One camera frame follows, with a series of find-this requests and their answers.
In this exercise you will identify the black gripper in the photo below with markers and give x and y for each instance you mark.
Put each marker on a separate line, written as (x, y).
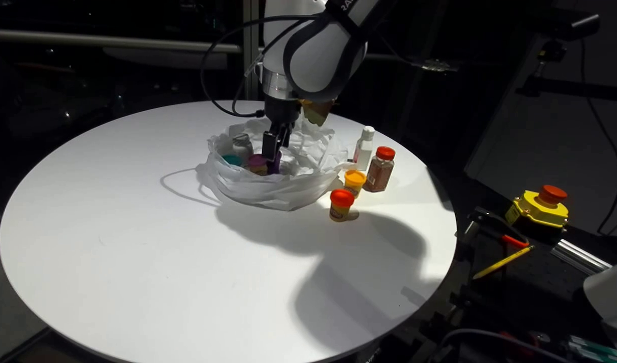
(281, 116)

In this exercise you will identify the magenta lid container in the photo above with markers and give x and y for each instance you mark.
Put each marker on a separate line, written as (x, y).
(257, 163)

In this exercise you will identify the yellow container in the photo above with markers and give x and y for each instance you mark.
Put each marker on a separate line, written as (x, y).
(355, 182)

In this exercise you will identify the orange lid container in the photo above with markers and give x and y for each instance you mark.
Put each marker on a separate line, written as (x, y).
(341, 202)

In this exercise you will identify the white bottle white cap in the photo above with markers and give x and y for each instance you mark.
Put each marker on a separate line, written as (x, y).
(366, 152)

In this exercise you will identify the spice bottle red lid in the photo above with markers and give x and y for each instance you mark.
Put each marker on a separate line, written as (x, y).
(379, 172)

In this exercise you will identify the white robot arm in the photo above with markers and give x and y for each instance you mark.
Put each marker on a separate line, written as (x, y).
(315, 48)

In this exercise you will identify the white plastic bag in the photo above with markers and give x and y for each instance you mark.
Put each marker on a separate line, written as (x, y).
(276, 192)

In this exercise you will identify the small white pill bottle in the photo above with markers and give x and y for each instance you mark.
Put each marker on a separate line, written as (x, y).
(240, 145)

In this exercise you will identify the teal lid container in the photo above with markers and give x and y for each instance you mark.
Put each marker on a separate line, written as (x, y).
(232, 161)

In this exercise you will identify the metal horizontal railing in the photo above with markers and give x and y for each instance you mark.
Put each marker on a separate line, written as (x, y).
(119, 41)

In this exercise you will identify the yellow pencil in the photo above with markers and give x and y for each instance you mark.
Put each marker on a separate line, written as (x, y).
(503, 264)

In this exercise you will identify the red clamp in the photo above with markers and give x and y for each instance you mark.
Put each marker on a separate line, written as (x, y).
(515, 241)

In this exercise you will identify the yellow red emergency stop button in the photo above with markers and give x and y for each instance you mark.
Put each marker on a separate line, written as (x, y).
(541, 207)

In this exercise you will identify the aluminium profile bar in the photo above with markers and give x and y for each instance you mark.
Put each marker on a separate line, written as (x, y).
(582, 255)

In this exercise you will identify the white rounded cover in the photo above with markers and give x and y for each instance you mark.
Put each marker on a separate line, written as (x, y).
(611, 295)

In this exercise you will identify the wrist camera yellow mount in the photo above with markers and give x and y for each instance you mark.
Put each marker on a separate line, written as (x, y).
(317, 111)

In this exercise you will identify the metal window post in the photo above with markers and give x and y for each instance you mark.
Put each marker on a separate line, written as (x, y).
(251, 54)

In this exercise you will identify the black mounted camera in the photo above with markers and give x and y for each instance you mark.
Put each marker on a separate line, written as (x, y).
(584, 25)

